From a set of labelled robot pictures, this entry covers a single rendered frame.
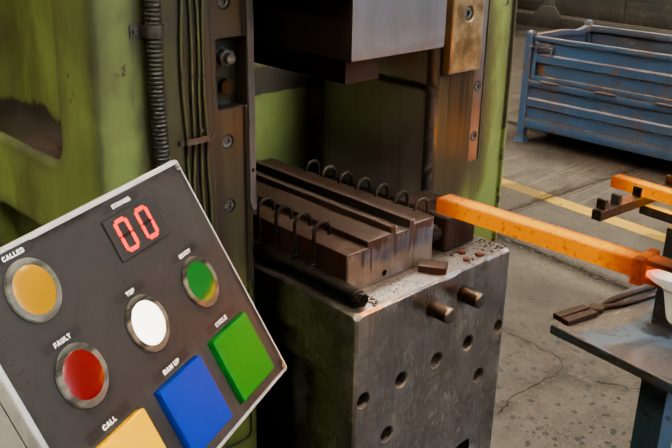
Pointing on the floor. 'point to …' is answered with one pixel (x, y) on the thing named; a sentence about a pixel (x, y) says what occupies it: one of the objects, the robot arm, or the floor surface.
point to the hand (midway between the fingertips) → (661, 268)
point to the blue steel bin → (599, 88)
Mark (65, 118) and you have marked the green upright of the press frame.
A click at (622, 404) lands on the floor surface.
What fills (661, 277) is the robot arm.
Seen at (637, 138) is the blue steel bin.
